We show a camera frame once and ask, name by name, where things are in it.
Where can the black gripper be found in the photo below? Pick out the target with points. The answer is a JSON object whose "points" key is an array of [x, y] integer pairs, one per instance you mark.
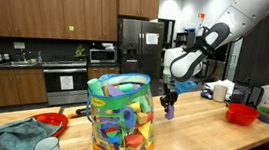
{"points": [[169, 96]]}

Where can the purple foam block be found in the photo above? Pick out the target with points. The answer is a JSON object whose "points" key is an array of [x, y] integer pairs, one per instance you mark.
{"points": [[169, 112]]}

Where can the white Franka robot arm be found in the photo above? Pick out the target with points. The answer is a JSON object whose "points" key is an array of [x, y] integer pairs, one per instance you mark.
{"points": [[247, 20]]}

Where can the clear bag of foam blocks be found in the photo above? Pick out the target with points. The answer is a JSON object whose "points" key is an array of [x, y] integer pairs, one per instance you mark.
{"points": [[121, 124]]}

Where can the small blue object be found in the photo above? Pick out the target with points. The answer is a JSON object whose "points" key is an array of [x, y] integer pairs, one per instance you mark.
{"points": [[206, 95]]}

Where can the white paper cup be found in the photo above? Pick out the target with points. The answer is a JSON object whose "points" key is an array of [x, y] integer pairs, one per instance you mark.
{"points": [[220, 93]]}

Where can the purple foam wedge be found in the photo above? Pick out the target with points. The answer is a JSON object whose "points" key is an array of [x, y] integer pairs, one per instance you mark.
{"points": [[114, 90]]}

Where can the stainless steel refrigerator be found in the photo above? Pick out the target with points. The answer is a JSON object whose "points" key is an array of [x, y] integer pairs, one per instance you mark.
{"points": [[139, 48]]}

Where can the black bookshelf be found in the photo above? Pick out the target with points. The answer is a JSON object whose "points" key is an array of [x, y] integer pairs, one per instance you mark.
{"points": [[182, 38]]}

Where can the paper note on refrigerator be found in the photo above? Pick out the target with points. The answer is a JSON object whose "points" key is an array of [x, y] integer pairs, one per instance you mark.
{"points": [[151, 39]]}

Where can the black mesh organizer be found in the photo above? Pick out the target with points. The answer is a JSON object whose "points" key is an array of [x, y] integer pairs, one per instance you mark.
{"points": [[240, 94]]}

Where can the red bowl right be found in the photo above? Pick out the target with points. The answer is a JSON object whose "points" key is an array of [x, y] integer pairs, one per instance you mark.
{"points": [[241, 113]]}

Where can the red bowl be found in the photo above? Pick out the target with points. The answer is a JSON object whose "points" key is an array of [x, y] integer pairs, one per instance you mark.
{"points": [[54, 118], [241, 113]]}

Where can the brown lower cabinet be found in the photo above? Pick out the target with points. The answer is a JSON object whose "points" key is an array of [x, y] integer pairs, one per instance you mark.
{"points": [[14, 87], [103, 72]]}

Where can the green foam cylinder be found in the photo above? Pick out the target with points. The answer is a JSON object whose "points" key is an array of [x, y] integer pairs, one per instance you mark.
{"points": [[95, 86]]}

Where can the silver microwave oven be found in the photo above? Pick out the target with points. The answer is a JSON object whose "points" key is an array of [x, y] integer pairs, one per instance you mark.
{"points": [[102, 56]]}

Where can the black phone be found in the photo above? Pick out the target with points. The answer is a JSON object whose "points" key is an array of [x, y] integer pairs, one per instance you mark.
{"points": [[255, 96]]}

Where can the small potted plant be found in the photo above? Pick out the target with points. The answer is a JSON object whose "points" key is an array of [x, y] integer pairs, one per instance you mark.
{"points": [[80, 51]]}

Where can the paper note on stove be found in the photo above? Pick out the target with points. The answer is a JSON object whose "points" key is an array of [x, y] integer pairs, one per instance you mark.
{"points": [[66, 82]]}

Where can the stainless steel stove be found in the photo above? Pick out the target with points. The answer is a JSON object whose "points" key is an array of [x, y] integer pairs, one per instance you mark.
{"points": [[65, 82]]}

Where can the red bowl left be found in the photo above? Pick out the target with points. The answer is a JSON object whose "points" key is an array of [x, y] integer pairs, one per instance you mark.
{"points": [[54, 118]]}

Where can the green cabinet sticker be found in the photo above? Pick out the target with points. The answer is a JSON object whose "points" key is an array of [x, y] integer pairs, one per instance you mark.
{"points": [[71, 28]]}

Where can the white enamel mug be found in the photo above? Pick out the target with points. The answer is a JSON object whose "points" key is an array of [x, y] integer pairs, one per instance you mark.
{"points": [[47, 147]]}

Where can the teal cloth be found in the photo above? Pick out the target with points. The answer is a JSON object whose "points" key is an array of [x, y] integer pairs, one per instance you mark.
{"points": [[17, 134]]}

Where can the brown upper cabinets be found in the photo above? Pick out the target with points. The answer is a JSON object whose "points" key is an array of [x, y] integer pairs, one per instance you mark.
{"points": [[47, 9]]}

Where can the kitchen sink faucet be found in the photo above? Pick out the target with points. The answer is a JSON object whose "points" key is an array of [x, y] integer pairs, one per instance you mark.
{"points": [[20, 58]]}

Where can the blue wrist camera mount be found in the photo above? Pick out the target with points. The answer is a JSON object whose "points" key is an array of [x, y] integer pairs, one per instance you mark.
{"points": [[185, 87]]}

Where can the red wall sign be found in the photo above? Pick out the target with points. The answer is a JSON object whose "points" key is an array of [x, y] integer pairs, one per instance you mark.
{"points": [[201, 15]]}

